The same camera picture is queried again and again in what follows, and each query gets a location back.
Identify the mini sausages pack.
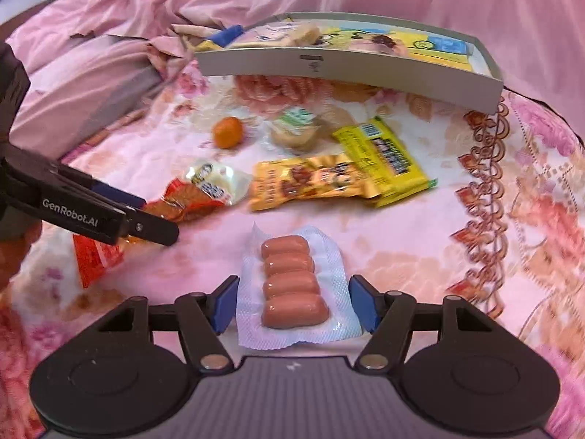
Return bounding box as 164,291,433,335
236,226,362,351

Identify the red tofu skewer snack packet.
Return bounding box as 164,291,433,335
72,159,252,289

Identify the golden orange snack packet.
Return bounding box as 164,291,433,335
249,154,380,211

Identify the yellow sushi seaweed packet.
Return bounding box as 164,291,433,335
333,116,437,208

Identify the small orange mandarin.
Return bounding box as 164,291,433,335
212,117,244,150

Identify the small green label snack packet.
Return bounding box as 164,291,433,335
267,106,324,152

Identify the round rice cracker packet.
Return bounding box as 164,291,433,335
347,32,410,57

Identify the toast bread packet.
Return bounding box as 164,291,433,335
227,22,321,49

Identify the dark dried plum packet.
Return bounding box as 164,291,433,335
370,34,397,52

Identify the person's left hand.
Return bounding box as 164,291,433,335
0,221,43,291

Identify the floral pink bedspread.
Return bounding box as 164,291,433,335
1,65,584,438

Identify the pink quilt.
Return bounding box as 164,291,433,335
8,0,188,158

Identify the grey cardboard tray box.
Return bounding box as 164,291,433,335
195,12,504,114

